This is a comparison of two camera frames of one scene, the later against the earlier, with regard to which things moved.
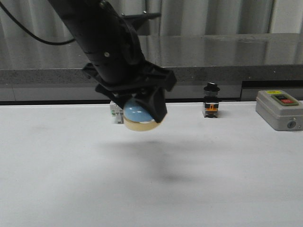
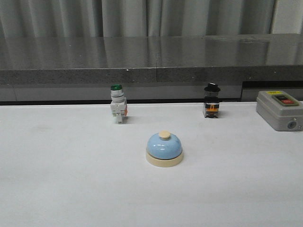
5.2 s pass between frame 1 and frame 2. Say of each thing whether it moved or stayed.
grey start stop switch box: stayed
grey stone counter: stayed
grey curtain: stayed
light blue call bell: moved
